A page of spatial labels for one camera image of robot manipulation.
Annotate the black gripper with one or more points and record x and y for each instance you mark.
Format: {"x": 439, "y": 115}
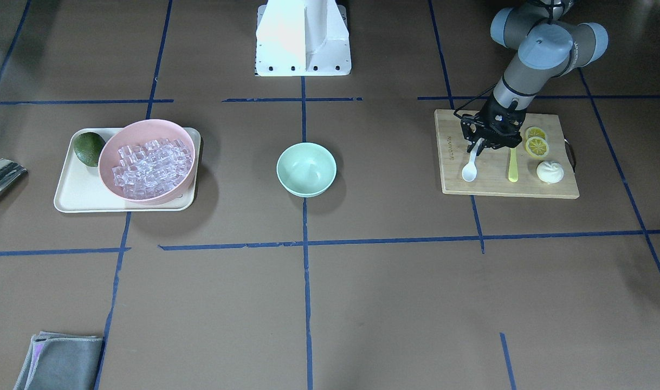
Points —
{"x": 498, "y": 118}

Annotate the white spoon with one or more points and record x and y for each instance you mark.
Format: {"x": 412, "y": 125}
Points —
{"x": 469, "y": 171}

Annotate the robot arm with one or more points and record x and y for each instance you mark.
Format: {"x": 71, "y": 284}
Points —
{"x": 545, "y": 47}

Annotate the green bowl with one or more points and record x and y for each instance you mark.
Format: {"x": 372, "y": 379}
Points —
{"x": 306, "y": 169}

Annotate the pink bowl with ice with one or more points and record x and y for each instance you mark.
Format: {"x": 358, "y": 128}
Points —
{"x": 149, "y": 162}

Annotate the yellow plastic knife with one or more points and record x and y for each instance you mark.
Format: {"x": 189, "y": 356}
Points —
{"x": 513, "y": 173}

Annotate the lemon slice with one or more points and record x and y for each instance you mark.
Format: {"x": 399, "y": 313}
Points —
{"x": 537, "y": 147}
{"x": 535, "y": 131}

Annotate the wooden cutting board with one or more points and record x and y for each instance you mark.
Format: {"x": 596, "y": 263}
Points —
{"x": 493, "y": 164}

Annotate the white bun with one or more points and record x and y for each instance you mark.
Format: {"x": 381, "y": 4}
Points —
{"x": 550, "y": 172}

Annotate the avocado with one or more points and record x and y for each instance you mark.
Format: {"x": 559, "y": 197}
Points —
{"x": 88, "y": 147}

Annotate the cream tray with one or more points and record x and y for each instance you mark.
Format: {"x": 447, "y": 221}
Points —
{"x": 81, "y": 190}

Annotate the folded grey cloth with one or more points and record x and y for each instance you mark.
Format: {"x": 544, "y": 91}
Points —
{"x": 60, "y": 361}

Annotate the white mounting post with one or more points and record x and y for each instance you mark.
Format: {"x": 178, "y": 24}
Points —
{"x": 302, "y": 38}

